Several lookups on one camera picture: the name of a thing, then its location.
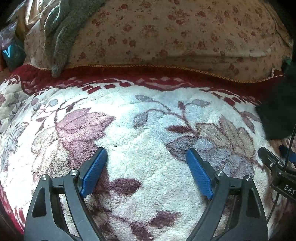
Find black knit pants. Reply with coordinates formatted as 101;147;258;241
256;57;295;140

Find white red floral blanket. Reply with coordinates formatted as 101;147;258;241
1;64;295;240

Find beige floral quilt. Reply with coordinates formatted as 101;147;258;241
24;1;293;81

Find teal bag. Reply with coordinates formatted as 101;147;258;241
1;38;26;72

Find clear plastic bag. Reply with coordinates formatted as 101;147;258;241
0;21;18;49

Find grey knit garment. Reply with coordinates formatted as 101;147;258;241
44;0;105;78

